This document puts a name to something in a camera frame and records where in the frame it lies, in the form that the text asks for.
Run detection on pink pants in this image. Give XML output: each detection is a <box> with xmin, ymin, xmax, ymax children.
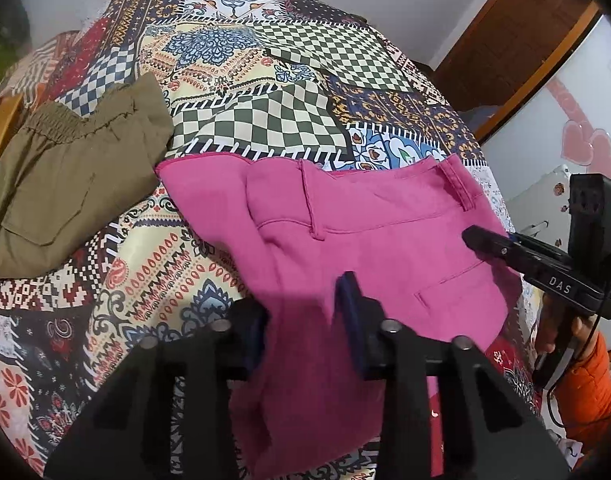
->
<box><xmin>156</xmin><ymin>153</ymin><xmax>521</xmax><ymax>479</ymax></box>

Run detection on orange sleeved forearm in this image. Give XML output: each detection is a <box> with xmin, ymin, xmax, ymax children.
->
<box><xmin>555</xmin><ymin>334</ymin><xmax>611</xmax><ymax>454</ymax></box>

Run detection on person right hand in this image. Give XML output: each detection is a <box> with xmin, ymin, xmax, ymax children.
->
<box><xmin>534</xmin><ymin>294</ymin><xmax>598</xmax><ymax>361</ymax></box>

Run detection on white wardrobe with pink hearts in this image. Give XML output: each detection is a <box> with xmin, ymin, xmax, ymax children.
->
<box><xmin>483</xmin><ymin>16</ymin><xmax>611</xmax><ymax>249</ymax></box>

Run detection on olive green pants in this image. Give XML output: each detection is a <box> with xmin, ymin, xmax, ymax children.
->
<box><xmin>0</xmin><ymin>74</ymin><xmax>173</xmax><ymax>278</ymax></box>

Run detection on patchwork patterned bedspread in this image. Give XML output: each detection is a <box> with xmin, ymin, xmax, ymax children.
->
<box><xmin>0</xmin><ymin>0</ymin><xmax>508</xmax><ymax>478</ymax></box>

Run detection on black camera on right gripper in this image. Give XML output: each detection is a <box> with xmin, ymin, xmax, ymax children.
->
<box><xmin>568</xmin><ymin>174</ymin><xmax>611</xmax><ymax>292</ymax></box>

